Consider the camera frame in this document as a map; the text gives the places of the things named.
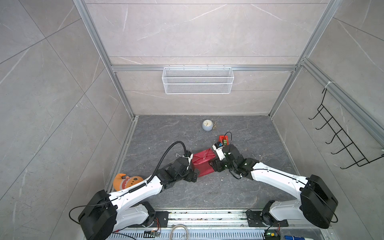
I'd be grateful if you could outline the small round white clock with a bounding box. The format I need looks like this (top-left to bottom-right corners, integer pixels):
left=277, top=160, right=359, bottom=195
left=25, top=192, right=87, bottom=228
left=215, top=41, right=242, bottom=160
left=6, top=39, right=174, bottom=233
left=202, top=119, right=215, bottom=132

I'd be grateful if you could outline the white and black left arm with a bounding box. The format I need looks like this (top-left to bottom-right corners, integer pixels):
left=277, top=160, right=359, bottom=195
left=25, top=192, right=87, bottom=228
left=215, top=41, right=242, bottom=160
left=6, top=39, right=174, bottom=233
left=75, top=148, right=199, bottom=240

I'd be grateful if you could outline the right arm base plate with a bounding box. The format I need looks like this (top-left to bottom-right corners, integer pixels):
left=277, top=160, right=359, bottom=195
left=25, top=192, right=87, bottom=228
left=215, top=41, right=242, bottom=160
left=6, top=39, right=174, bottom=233
left=245, top=210, right=289, bottom=227

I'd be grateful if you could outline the blue and white marker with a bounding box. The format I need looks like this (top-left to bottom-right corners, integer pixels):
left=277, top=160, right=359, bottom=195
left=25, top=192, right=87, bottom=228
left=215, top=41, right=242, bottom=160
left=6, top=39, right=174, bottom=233
left=284, top=235, right=314, bottom=240

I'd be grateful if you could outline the dark red wrapping paper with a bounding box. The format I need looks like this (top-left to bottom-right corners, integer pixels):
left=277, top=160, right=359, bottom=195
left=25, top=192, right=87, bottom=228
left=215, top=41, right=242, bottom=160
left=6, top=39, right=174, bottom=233
left=192, top=149, right=217, bottom=178

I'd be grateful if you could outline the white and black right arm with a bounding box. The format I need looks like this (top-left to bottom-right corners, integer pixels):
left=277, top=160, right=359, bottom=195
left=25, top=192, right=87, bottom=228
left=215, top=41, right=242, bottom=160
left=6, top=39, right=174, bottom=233
left=210, top=155, right=338, bottom=229

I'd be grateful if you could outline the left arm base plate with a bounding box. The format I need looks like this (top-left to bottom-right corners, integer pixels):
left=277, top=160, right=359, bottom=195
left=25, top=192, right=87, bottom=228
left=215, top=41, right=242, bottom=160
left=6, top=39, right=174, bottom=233
left=142, top=212, right=169, bottom=228

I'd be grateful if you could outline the white wire mesh basket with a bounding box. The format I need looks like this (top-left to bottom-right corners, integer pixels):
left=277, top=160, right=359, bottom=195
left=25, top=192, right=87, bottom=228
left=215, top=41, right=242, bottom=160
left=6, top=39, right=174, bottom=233
left=162, top=67, right=235, bottom=95

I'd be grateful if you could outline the orange plush toy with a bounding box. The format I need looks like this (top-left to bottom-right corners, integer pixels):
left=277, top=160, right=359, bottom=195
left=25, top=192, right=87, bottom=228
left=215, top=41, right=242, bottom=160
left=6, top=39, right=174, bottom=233
left=113, top=174, right=144, bottom=192

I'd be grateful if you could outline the coiled grey cable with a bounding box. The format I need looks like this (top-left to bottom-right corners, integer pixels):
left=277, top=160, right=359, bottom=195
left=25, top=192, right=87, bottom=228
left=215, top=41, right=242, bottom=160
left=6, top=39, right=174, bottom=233
left=169, top=223, right=190, bottom=240

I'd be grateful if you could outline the red tape dispenser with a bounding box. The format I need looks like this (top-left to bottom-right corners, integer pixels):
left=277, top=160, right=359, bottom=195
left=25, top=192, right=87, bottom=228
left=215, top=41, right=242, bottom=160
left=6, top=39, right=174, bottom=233
left=219, top=135, right=230, bottom=146

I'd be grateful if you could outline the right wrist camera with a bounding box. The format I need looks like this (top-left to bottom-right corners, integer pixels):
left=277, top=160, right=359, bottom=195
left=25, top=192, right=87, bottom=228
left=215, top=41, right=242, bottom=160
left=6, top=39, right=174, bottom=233
left=212, top=142, right=243, bottom=161

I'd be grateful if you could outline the aluminium front rail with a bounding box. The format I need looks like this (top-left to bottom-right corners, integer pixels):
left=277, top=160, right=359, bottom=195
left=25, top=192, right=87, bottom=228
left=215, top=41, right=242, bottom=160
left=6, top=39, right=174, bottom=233
left=109, top=209, right=338, bottom=240

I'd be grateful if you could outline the black wire hook rack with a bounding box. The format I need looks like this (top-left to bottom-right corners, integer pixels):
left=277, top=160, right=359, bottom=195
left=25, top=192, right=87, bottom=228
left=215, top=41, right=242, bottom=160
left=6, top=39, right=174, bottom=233
left=309, top=88, right=384, bottom=170

